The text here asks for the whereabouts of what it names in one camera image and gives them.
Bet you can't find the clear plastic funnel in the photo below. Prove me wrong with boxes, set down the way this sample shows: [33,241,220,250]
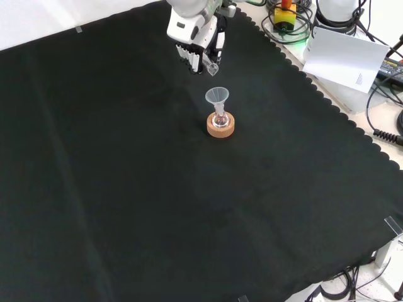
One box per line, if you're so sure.
[205,87,231,116]

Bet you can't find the black power adapter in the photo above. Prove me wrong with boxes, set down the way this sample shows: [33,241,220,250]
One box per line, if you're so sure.
[375,57,403,82]

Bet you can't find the clear round-bottom flask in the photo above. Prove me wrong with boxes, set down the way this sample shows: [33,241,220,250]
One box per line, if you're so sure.
[211,106,230,128]

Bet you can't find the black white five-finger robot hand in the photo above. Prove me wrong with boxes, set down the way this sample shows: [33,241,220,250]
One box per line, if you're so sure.
[166,13,228,77]

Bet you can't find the white metal bracket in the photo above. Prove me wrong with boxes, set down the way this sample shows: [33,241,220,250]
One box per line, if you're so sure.
[373,234,403,269]

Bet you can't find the black looped cable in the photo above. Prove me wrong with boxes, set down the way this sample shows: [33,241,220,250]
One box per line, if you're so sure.
[260,0,316,45]

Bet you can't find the black bench cloth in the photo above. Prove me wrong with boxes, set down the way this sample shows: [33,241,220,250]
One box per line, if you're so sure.
[0,0,403,302]

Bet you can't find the black coiled cable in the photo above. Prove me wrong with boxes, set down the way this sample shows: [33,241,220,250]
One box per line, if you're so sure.
[365,71,403,146]

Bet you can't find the clear glass graduated cylinder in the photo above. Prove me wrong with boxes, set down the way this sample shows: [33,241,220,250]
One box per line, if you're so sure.
[202,59,220,77]

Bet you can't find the black cable bundle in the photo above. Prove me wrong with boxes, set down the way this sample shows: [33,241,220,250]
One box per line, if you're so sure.
[302,266,403,302]

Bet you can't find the yellow stop button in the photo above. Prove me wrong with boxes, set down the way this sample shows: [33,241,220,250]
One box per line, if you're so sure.
[273,0,298,33]

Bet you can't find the pale white board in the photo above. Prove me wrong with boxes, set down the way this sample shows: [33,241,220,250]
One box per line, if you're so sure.
[302,26,391,94]

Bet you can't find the cork ring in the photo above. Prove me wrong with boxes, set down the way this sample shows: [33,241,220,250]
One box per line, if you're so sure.
[206,112,237,140]

